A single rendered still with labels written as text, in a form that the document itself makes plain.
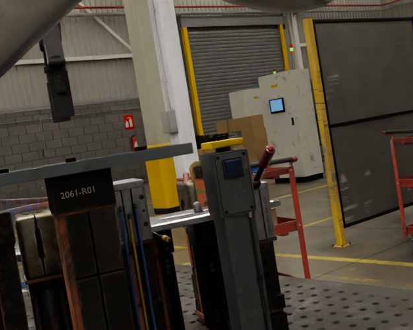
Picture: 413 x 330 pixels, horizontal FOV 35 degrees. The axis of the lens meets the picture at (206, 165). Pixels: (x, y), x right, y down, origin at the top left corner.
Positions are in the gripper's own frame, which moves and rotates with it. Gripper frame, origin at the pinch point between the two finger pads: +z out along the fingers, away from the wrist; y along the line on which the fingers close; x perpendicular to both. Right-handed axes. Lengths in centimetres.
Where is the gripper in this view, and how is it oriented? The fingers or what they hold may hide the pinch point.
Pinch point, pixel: (62, 112)
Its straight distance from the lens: 108.6
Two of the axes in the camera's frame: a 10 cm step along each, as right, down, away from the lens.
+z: 1.6, 9.9, 0.5
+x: -9.6, 1.7, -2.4
